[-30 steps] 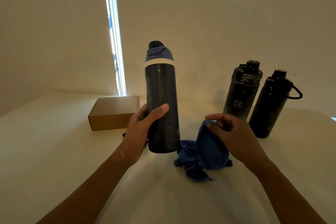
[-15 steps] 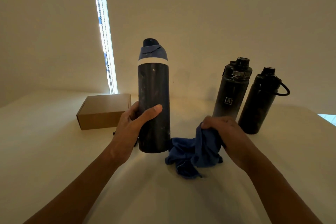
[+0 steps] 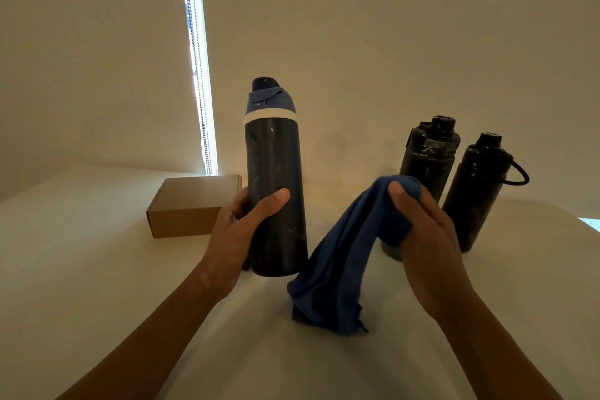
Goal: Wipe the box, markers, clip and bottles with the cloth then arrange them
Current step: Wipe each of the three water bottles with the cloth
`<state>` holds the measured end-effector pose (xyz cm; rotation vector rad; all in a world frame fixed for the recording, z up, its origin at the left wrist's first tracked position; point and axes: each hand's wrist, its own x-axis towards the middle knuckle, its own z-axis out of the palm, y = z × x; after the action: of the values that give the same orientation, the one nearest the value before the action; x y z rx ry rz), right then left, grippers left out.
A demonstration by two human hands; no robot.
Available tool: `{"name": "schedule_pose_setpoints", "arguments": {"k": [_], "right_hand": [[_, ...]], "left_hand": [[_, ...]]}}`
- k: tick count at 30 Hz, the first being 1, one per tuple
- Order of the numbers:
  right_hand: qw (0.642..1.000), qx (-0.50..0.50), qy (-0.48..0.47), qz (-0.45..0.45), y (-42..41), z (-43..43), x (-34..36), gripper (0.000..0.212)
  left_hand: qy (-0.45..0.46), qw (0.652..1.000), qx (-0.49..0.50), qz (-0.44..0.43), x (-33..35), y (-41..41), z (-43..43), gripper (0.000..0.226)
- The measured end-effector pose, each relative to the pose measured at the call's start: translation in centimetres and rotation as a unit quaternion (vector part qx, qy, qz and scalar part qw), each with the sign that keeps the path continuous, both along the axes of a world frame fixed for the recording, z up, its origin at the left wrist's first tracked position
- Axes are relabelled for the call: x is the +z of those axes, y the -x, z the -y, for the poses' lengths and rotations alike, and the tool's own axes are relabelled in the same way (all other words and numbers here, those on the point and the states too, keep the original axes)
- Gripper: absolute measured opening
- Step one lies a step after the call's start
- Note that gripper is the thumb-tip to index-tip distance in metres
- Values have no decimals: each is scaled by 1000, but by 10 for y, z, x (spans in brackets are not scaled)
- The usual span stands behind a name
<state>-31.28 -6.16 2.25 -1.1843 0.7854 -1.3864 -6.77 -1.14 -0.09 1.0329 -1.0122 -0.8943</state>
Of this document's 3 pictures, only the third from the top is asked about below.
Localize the person's left hand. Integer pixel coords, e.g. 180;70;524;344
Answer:
201;186;291;304

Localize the person's right hand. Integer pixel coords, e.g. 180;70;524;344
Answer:
387;181;477;326

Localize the brown paper box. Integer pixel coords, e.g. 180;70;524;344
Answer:
146;174;243;239

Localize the black bottle with loop handle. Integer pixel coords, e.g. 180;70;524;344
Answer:
442;132;531;254

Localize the blue cloth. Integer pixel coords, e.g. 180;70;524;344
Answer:
286;174;423;338

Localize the black grey gradient bottle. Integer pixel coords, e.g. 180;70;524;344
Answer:
380;115;462;263

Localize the navy bottle with blue lid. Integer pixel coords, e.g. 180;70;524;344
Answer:
243;77;309;278

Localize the person's left forearm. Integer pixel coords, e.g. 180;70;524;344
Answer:
56;263;224;400

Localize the person's right forearm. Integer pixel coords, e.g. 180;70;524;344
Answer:
438;291;563;400

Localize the beaded blind chain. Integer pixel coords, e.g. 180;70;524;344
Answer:
179;0;216;176

